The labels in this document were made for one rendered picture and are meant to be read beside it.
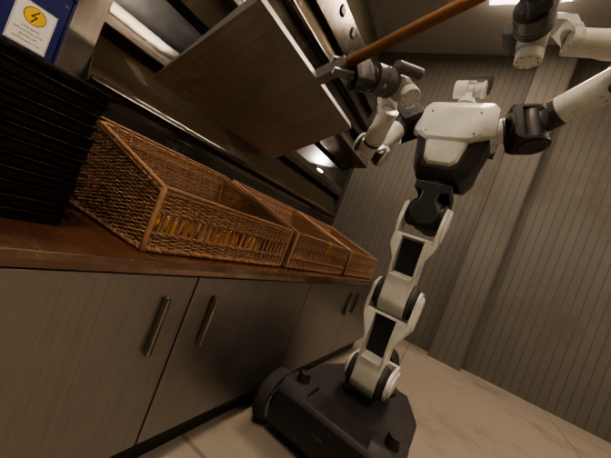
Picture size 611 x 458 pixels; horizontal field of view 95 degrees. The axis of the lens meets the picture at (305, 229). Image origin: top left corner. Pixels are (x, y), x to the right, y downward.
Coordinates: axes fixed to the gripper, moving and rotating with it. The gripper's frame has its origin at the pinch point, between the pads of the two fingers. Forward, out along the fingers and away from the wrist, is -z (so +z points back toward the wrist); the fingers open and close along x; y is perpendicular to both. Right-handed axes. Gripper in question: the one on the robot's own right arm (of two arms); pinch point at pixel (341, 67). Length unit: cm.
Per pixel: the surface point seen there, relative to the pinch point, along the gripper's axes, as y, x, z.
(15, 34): -24, 6, -77
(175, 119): -49, 8, -41
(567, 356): -95, -132, 284
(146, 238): -16, -46, -47
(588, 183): -49, 20, 315
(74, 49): -31, 12, -68
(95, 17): -27, 21, -63
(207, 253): -28, -47, -33
